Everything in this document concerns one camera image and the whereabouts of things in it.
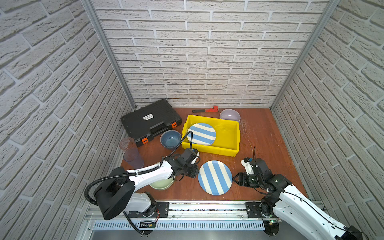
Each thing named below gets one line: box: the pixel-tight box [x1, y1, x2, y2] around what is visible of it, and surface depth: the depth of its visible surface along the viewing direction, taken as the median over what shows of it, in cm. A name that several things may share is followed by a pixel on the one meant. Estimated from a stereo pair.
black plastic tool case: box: [121, 99, 183, 147], surface depth 103 cm
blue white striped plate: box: [187, 123, 217, 146], surface depth 102 cm
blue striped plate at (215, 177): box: [198, 160, 234, 196], surface depth 86 cm
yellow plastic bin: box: [181, 114, 241, 157], surface depth 102 cm
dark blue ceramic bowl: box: [160, 130, 182, 149], surface depth 99 cm
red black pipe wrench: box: [192, 105, 219, 113], surface depth 120 cm
